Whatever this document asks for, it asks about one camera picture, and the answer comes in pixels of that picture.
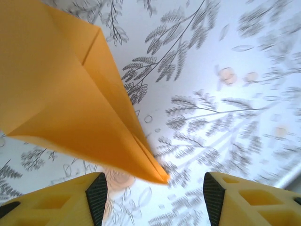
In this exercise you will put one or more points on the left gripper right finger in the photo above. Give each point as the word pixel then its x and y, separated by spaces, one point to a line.
pixel 258 207

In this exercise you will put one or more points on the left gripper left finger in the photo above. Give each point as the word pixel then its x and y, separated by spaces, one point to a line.
pixel 47 209

